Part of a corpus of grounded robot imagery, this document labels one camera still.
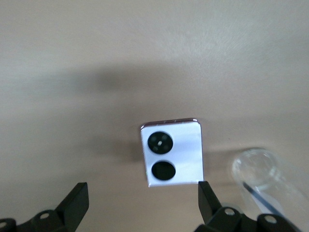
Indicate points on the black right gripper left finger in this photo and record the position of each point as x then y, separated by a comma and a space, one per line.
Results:
60, 217

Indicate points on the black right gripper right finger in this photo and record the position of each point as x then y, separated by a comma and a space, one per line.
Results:
224, 220

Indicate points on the lilac flip phone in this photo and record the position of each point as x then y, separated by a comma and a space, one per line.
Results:
186, 154

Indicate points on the black drinking straw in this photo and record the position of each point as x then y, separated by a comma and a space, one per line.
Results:
253, 193

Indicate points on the clear plastic cup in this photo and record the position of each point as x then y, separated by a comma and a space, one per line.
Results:
260, 166

